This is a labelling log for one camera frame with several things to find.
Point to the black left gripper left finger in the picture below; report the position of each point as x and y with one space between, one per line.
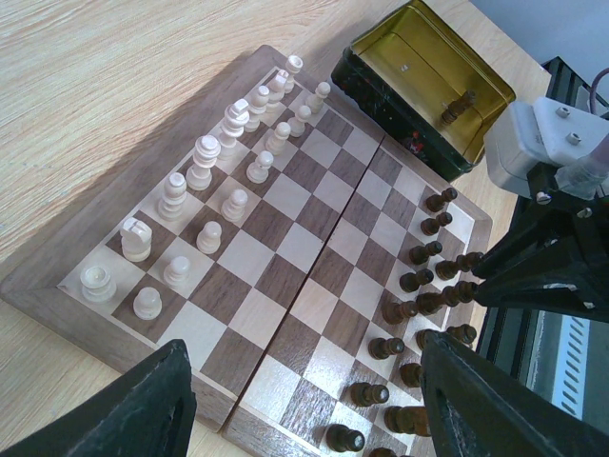
148 411

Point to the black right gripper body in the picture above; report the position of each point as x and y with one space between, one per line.
554 211

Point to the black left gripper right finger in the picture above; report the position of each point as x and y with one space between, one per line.
476 409

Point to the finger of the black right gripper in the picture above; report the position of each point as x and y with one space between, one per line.
557 300
533 260

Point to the dark chess king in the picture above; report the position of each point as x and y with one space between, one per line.
430 302

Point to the white chess pawn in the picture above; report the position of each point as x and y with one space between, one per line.
298 121

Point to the dark chess pawn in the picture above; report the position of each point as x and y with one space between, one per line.
368 395
380 348
408 420

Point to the wooden chess board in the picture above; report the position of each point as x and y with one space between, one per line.
273 265

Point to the white chess knight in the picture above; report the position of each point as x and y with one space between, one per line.
276 88

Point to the white chess bishop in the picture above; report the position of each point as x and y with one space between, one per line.
257 107

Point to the yellow tin tray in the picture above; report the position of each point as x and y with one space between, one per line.
425 87

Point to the black enclosure frame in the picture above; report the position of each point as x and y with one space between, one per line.
533 359

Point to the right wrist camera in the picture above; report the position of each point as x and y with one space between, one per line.
546 131

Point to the white slotted cable duct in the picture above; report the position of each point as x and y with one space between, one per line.
581 375

